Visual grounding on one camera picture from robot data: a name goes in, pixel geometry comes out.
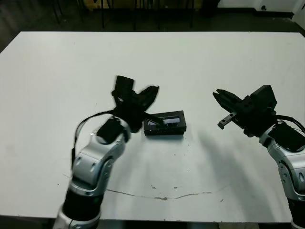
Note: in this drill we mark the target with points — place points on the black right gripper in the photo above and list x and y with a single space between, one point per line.
255 119

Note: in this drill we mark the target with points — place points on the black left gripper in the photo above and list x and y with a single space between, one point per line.
132 109

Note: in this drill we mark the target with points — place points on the black box lid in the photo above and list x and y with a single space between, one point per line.
166 131

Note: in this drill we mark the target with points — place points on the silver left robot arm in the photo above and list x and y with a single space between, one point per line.
95 162

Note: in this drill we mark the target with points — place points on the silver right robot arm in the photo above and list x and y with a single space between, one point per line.
290 167

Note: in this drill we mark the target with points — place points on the dark waste bin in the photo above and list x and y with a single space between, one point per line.
209 8

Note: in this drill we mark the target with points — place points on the black mesh office chair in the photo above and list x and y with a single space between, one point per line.
103 14

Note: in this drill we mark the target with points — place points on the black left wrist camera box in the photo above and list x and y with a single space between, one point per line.
124 84

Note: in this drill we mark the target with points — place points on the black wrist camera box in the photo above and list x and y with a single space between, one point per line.
263 96
124 84

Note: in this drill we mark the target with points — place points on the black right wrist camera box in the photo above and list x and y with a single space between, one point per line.
263 96

